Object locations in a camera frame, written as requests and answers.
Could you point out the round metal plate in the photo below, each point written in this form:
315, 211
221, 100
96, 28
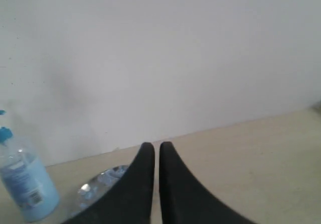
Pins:
91, 191

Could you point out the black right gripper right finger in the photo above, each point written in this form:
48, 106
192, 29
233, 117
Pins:
183, 198

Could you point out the blue pump soap bottle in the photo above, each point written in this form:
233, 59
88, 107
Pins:
23, 173

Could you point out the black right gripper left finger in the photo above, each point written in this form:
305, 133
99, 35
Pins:
130, 198

